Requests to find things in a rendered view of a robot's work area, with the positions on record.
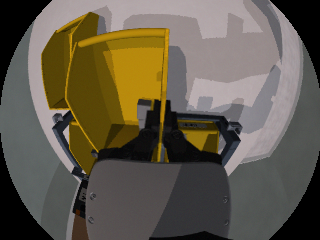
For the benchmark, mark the dark grey metal shelf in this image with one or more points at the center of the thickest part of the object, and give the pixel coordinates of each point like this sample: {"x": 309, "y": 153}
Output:
{"x": 231, "y": 138}

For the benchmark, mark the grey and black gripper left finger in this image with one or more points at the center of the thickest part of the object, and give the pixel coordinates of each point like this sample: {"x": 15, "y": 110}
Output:
{"x": 139, "y": 148}

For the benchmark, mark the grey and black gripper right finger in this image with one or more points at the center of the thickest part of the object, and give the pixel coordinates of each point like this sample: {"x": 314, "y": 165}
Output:
{"x": 178, "y": 148}

